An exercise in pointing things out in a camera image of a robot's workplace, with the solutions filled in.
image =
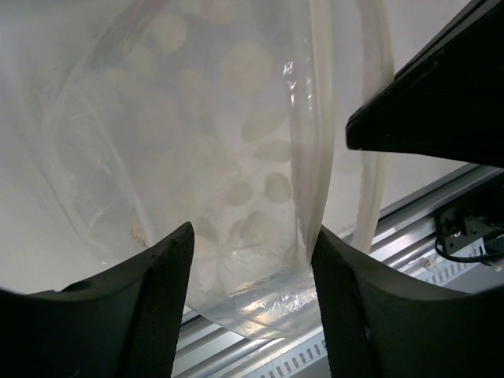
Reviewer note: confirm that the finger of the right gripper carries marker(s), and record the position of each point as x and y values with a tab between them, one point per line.
447	101

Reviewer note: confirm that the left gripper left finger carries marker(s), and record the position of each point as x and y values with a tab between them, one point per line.
123	322

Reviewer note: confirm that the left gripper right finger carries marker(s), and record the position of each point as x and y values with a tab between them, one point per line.
379	322

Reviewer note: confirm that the clear zip top bag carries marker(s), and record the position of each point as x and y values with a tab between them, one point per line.
122	120

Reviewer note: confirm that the aluminium mounting rail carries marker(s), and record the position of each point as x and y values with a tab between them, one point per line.
404	240

